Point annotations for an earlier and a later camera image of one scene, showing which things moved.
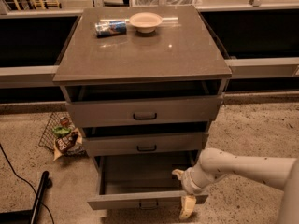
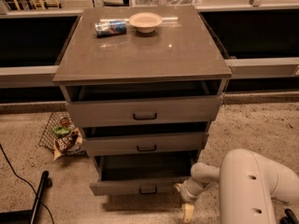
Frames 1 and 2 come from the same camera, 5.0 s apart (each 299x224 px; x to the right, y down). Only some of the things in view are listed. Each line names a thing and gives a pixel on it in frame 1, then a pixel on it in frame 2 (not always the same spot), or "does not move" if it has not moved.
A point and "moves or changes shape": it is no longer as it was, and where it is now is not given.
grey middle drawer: [144, 144] does not move
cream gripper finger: [179, 174] -> [177, 187]
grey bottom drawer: [142, 180] moves or changes shape
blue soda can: [110, 28] does not move
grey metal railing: [256, 67] does not move
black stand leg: [30, 216] does not move
